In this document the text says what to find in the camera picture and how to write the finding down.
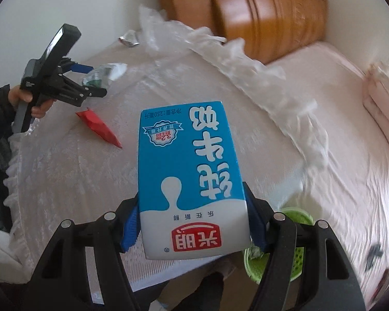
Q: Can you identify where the wooden headboard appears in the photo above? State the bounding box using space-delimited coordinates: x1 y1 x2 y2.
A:
155 0 329 66

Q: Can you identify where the red wrapper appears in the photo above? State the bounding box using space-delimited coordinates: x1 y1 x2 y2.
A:
76 107 123 150

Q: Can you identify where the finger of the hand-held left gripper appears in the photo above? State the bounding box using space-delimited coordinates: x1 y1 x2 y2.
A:
40 74 108 107
57 59 94 76

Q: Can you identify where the clear plastic bag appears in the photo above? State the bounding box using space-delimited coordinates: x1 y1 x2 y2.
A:
139 4 184 57

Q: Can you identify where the white lace tablecloth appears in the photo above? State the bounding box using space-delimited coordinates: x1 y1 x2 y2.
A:
5 23 330 296

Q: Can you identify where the folded pink quilt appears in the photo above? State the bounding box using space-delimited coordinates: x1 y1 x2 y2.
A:
362 63 389 140

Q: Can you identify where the black clip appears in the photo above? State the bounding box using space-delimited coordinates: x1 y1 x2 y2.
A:
364 243 385 271

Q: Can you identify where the white green packet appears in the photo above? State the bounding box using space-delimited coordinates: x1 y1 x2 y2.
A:
82 62 128 89

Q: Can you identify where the bed with pink sheet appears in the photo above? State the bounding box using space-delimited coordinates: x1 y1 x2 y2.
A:
265 41 389 302

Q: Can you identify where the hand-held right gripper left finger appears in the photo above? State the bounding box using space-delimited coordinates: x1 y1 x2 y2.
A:
23 194 142 311

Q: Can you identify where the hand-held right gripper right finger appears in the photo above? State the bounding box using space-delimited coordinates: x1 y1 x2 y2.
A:
242 181 367 311

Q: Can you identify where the green plastic waste bin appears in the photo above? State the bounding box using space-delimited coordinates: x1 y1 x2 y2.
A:
244 207 314 283

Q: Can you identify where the silver wrapper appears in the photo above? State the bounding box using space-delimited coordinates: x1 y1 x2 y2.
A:
118 29 142 48

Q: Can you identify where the blue white milk carton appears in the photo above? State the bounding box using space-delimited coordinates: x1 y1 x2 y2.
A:
138 101 252 260

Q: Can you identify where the person's left hand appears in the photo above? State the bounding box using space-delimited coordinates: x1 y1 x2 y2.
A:
8 86 54 119

